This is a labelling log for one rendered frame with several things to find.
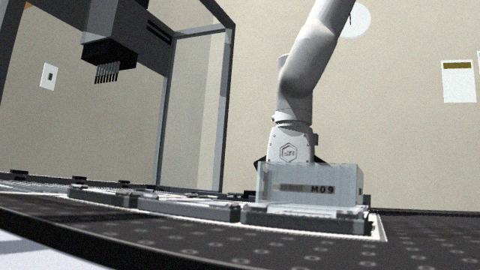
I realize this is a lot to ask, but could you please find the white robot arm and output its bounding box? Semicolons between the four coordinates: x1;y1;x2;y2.
271;0;356;126

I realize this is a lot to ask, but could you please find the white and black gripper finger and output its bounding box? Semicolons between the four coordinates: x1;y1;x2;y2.
253;155;267;171
313;155;326;163

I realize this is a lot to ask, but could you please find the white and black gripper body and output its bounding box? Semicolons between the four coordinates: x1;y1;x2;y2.
266;123;315;163

